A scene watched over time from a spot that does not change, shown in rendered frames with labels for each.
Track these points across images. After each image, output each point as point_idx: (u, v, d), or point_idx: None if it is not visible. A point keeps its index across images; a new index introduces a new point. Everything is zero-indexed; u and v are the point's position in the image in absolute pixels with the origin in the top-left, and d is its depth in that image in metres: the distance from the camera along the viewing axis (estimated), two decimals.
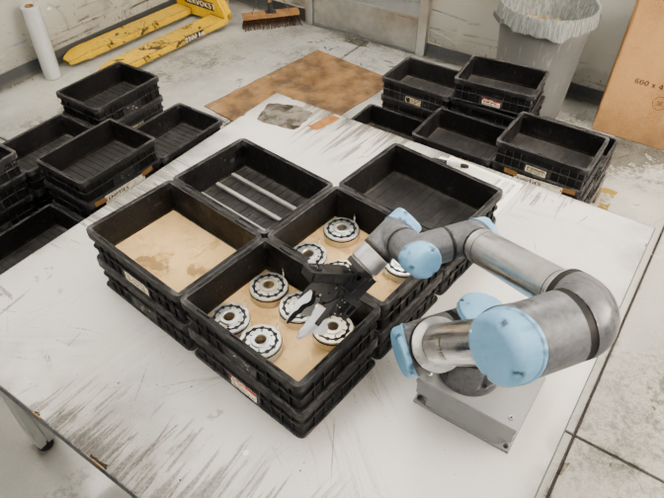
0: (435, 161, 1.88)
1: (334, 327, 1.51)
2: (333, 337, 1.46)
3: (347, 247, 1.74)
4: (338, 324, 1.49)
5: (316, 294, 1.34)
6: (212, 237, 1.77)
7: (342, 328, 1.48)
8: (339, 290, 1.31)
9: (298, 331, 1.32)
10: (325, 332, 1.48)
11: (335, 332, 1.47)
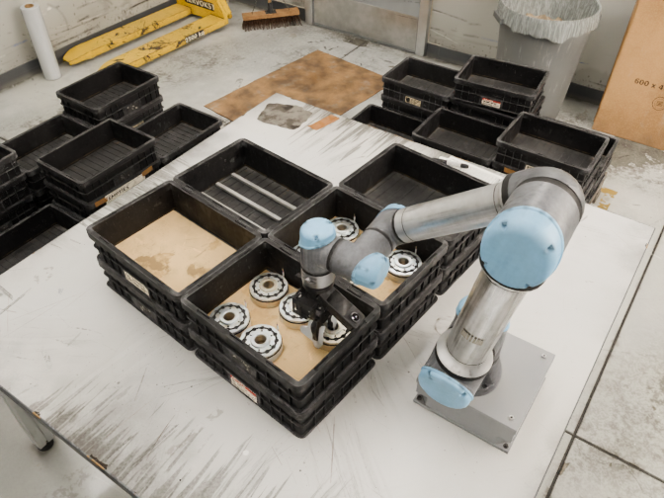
0: (435, 161, 1.88)
1: (334, 327, 1.51)
2: (333, 337, 1.46)
3: None
4: (338, 324, 1.49)
5: (325, 320, 1.41)
6: (212, 237, 1.77)
7: (342, 328, 1.48)
8: None
9: None
10: (325, 332, 1.48)
11: (335, 332, 1.47)
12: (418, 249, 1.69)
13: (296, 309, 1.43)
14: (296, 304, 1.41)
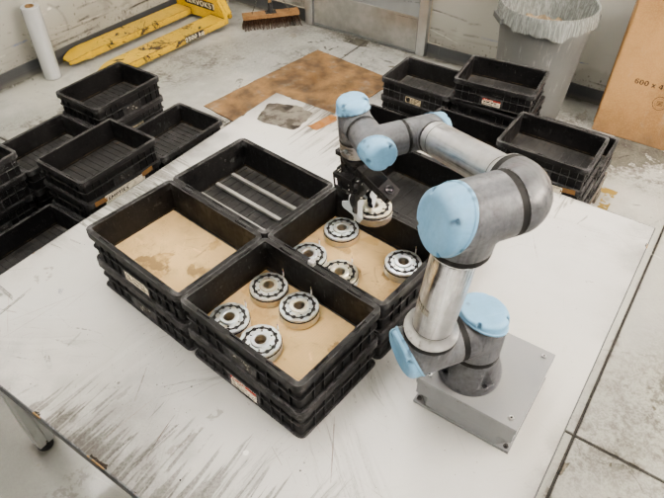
0: (435, 161, 1.88)
1: (374, 207, 1.62)
2: (373, 213, 1.58)
3: (347, 247, 1.74)
4: (378, 204, 1.60)
5: (364, 195, 1.52)
6: (212, 237, 1.77)
7: (381, 207, 1.59)
8: None
9: None
10: (366, 208, 1.59)
11: (374, 208, 1.58)
12: (418, 249, 1.69)
13: (338, 184, 1.54)
14: (338, 179, 1.52)
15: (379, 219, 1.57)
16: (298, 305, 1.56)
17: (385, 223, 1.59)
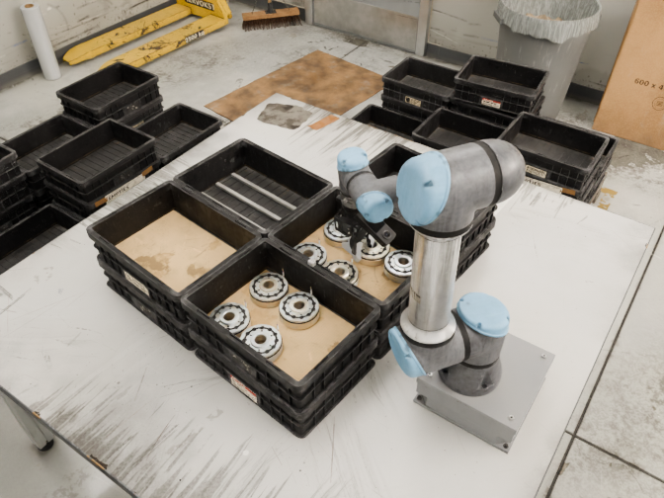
0: None
1: (373, 247, 1.73)
2: (372, 253, 1.68)
3: None
4: (376, 243, 1.70)
5: (363, 237, 1.62)
6: (212, 237, 1.77)
7: (379, 247, 1.70)
8: None
9: (372, 248, 1.70)
10: (365, 248, 1.69)
11: (373, 249, 1.68)
12: None
13: (338, 227, 1.65)
14: (338, 222, 1.63)
15: (377, 259, 1.67)
16: (298, 305, 1.56)
17: (383, 262, 1.69)
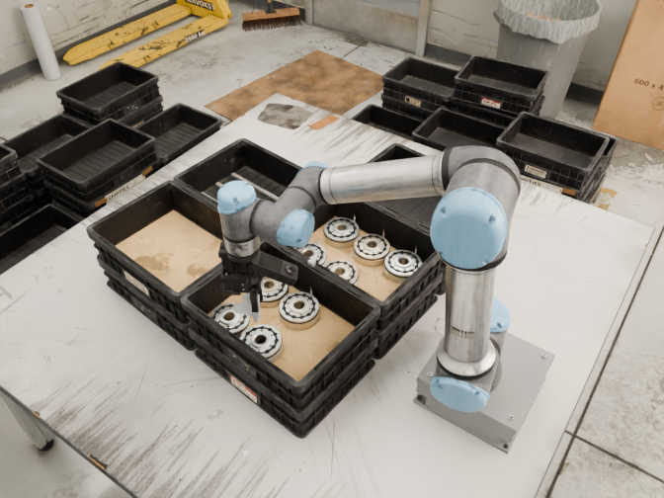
0: None
1: (373, 247, 1.73)
2: (372, 253, 1.68)
3: (347, 247, 1.74)
4: (376, 243, 1.70)
5: (259, 288, 1.36)
6: (212, 237, 1.77)
7: (379, 247, 1.70)
8: None
9: (263, 299, 1.44)
10: (365, 248, 1.69)
11: (373, 249, 1.68)
12: (418, 249, 1.69)
13: (225, 290, 1.35)
14: (225, 284, 1.33)
15: (377, 259, 1.67)
16: (298, 305, 1.56)
17: (383, 262, 1.69)
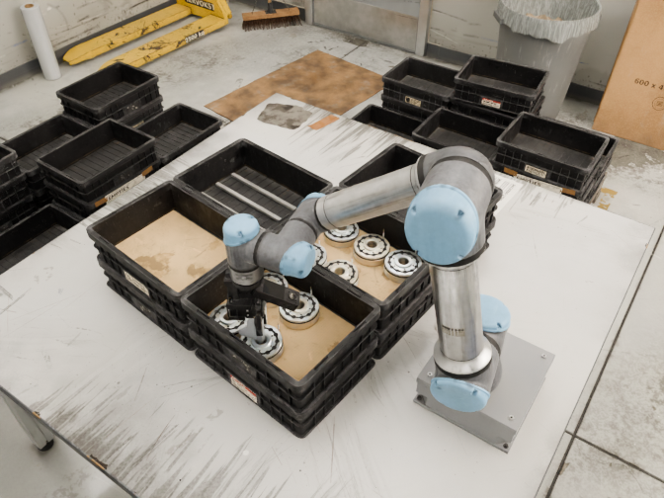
0: None
1: (373, 247, 1.73)
2: (372, 253, 1.68)
3: (347, 247, 1.74)
4: (376, 243, 1.70)
5: (263, 313, 1.42)
6: (212, 237, 1.77)
7: (379, 247, 1.70)
8: None
9: (266, 324, 1.50)
10: (365, 248, 1.69)
11: (373, 249, 1.68)
12: None
13: (230, 315, 1.41)
14: (230, 309, 1.39)
15: (377, 259, 1.67)
16: (298, 305, 1.56)
17: (383, 262, 1.69)
